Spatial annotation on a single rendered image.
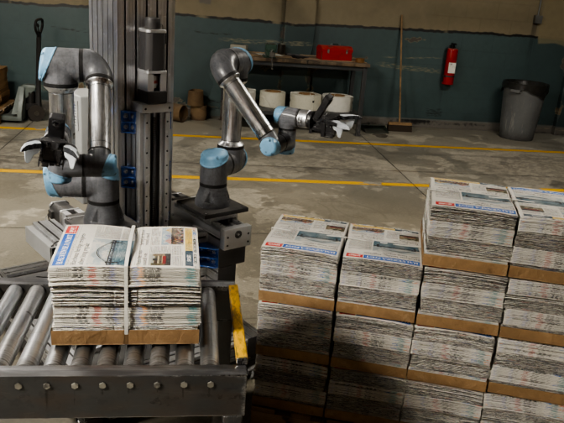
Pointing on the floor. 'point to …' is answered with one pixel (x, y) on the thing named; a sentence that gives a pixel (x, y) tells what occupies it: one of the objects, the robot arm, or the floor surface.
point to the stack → (398, 330)
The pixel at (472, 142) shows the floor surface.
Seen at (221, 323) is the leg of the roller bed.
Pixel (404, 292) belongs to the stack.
